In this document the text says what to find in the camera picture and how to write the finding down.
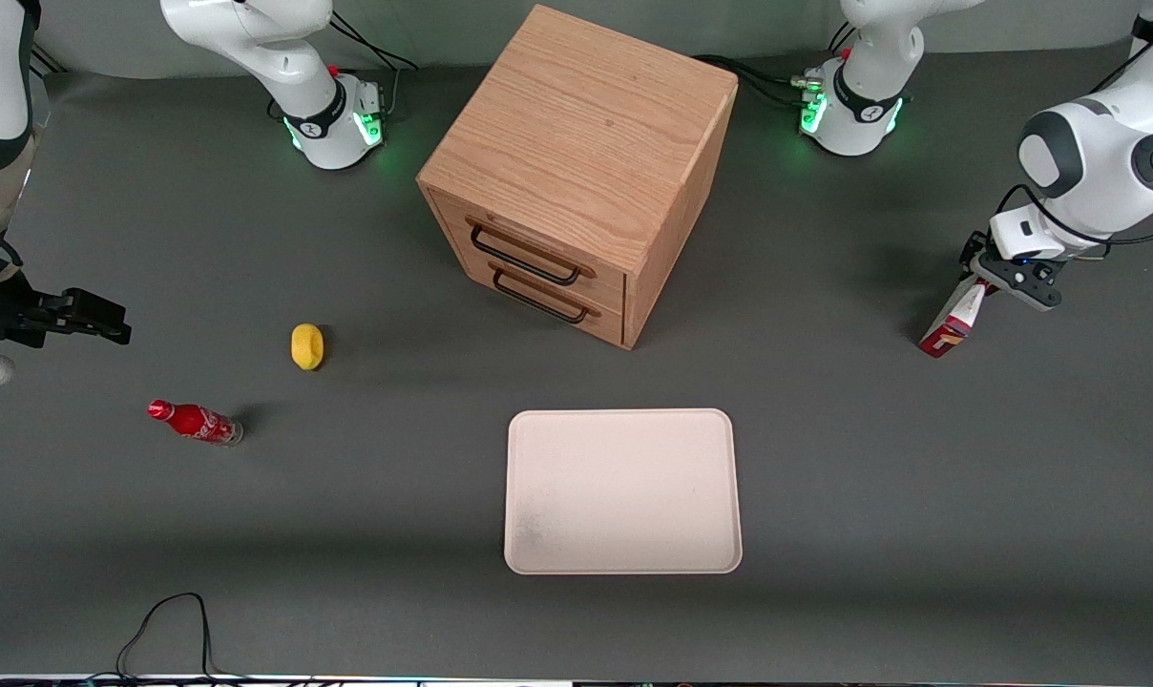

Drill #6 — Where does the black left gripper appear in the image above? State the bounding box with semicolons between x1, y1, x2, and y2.
959;231;1064;313

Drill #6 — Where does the black right arm base cable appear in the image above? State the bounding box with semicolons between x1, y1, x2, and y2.
327;10;421;117

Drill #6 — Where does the black left arm base cable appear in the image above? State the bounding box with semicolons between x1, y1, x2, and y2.
692;53;812;109

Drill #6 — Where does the thin black looped cable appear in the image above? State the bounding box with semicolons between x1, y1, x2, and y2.
114;592;253;684

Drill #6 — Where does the beige plastic tray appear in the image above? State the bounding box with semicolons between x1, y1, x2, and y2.
503;407;744;576

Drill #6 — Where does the red cookie box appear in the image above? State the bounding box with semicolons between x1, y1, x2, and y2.
917;271;999;360

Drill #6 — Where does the yellow lemon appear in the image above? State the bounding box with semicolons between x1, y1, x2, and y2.
290;323;326;371

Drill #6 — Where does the wooden two-drawer cabinet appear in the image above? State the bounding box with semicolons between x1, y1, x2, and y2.
416;4;741;352

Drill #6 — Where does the black arm base cable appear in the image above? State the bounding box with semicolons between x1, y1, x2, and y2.
692;53;812;109
327;10;421;117

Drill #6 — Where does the red cola bottle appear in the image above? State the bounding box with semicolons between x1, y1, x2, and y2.
146;399;245;448

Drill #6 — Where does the black metal drawer handle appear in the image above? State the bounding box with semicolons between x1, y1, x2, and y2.
490;267;593;325
468;220;588;287

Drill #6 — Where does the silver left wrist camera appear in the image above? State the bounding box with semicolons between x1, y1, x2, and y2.
989;209;1067;262

